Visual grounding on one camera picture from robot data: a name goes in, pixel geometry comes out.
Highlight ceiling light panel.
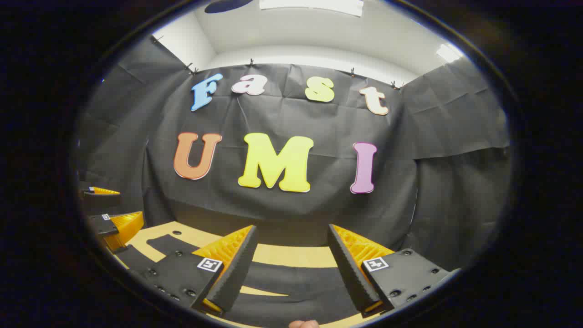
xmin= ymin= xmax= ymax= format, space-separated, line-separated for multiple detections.
xmin=436 ymin=43 xmax=463 ymax=63
xmin=260 ymin=0 xmax=365 ymax=18

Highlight black jeans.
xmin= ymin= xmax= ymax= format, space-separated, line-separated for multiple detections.
xmin=114 ymin=234 xmax=365 ymax=328

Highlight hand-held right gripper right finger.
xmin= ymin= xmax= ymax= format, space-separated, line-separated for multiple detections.
xmin=327 ymin=223 xmax=451 ymax=318

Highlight black backdrop cloth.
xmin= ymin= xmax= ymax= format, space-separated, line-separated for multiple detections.
xmin=75 ymin=36 xmax=511 ymax=274

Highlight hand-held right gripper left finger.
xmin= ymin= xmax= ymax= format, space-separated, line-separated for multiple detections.
xmin=130 ymin=225 xmax=258 ymax=316

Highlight dark oval ceiling fixture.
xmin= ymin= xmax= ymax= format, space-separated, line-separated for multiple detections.
xmin=204 ymin=0 xmax=254 ymax=14

